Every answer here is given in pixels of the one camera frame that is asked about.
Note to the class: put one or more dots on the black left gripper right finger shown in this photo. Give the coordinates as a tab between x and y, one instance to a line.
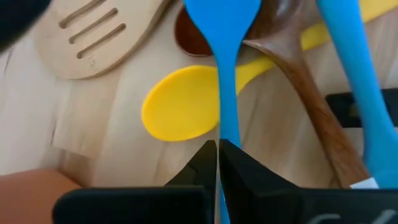
264	202

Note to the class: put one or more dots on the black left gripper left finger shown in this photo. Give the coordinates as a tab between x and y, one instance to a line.
186	205

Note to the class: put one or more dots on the small blue silicone spoon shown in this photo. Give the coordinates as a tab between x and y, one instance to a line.
228	93

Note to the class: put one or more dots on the black plastic spoon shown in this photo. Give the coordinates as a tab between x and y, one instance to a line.
339	109

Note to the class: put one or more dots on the large blue silicone spoon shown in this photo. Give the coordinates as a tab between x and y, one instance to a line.
357	93

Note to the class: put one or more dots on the light wooden slotted spatula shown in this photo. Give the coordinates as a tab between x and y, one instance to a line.
105	59

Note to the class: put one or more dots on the yellow plastic spoon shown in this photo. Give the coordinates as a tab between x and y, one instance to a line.
180	105

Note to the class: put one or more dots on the dark brown wooden spoon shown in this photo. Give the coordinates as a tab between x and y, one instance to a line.
192	40

